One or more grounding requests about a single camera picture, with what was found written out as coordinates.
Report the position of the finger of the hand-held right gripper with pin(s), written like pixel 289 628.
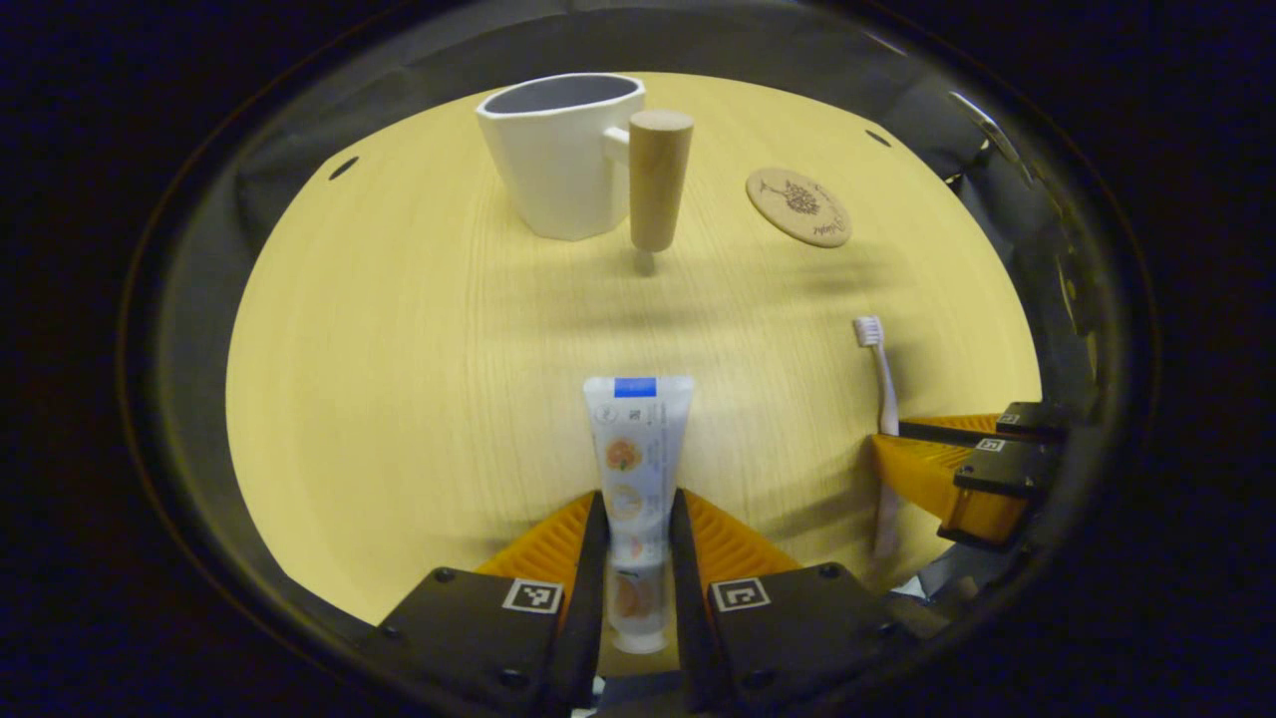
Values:
pixel 1007 469
pixel 1037 421

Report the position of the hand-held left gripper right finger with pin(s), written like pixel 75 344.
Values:
pixel 688 598

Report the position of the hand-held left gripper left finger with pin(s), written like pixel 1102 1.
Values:
pixel 588 598

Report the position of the white toothbrush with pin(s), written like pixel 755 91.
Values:
pixel 885 399

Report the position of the white toothpaste tube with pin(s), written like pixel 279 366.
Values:
pixel 638 449

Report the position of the round wooden coaster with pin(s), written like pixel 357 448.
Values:
pixel 797 204

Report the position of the wooden desktop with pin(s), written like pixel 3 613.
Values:
pixel 399 399

